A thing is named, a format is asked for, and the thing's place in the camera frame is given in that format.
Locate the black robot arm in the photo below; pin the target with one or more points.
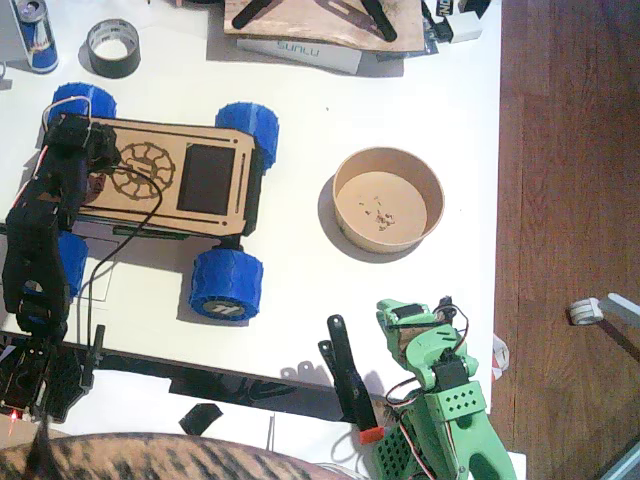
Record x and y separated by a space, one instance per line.
35 250

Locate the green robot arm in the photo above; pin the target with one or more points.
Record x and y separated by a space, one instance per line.
465 440

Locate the brown paper bowl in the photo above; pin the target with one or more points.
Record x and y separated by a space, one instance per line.
380 200

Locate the white red plastic bag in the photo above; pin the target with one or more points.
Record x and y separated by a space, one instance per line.
501 357

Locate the black spring clamp red tip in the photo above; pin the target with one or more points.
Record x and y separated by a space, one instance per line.
352 385

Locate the wooden rover with blue wheels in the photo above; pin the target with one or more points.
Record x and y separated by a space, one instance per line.
165 210

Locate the blue silver energy drink can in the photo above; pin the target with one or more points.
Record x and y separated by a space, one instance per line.
40 45

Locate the grey metal bar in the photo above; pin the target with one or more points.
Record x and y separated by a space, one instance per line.
622 304

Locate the black tripod leg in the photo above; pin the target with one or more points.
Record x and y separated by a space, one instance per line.
382 25
250 12

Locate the small black flat piece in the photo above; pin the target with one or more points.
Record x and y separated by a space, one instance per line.
200 419

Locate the white SUNLU box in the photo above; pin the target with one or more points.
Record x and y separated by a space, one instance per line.
300 55

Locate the brown wooden board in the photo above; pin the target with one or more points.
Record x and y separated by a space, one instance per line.
310 25

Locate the brown striped fabric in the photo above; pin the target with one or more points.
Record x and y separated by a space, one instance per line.
150 457

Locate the dark blue flat packet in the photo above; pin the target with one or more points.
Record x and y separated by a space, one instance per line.
430 30

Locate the small white box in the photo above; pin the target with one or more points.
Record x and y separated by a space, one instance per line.
465 30

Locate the black wrist camera on cardboard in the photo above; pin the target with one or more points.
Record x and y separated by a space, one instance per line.
445 309

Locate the black duct tape roll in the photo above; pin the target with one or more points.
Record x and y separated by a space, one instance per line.
115 68

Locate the long black flat rail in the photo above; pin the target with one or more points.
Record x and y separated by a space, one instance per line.
225 380

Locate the grey metal frame edge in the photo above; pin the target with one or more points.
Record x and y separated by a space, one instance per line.
625 465

